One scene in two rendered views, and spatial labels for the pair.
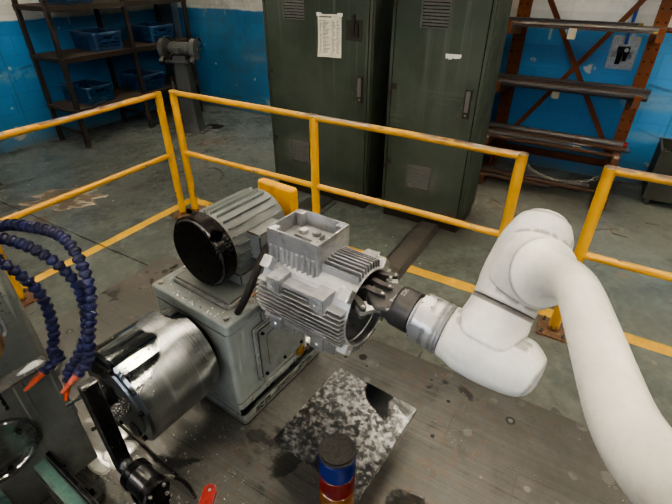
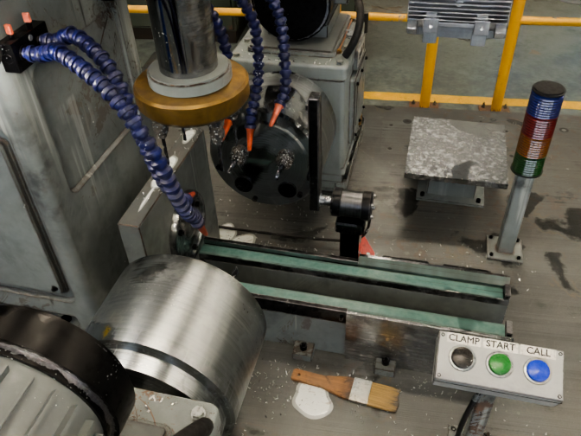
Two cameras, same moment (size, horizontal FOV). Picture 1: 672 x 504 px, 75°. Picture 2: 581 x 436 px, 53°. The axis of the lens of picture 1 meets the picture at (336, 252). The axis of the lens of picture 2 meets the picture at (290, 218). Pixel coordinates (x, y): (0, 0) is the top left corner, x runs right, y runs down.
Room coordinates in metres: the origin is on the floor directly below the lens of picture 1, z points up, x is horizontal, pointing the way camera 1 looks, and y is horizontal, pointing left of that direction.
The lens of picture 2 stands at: (-0.34, 0.79, 1.75)
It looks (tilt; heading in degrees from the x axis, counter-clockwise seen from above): 40 degrees down; 340
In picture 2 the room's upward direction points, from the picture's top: 3 degrees counter-clockwise
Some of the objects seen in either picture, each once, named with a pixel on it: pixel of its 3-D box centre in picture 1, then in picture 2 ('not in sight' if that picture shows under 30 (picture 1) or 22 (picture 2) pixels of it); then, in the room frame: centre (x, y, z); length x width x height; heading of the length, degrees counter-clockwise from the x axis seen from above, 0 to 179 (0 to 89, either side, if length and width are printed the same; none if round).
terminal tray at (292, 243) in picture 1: (308, 242); not in sight; (0.72, 0.05, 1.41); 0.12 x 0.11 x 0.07; 55
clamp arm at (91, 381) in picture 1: (108, 428); (316, 155); (0.51, 0.43, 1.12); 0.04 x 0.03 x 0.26; 55
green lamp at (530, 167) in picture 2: not in sight; (528, 160); (0.41, 0.00, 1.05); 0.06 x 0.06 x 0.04
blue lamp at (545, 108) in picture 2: (337, 460); (545, 101); (0.41, 0.00, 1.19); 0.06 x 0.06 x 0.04
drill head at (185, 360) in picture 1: (163, 364); (278, 131); (0.75, 0.42, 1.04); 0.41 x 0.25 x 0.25; 145
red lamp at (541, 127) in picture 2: (337, 475); (539, 122); (0.41, 0.00, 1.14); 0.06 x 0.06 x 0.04
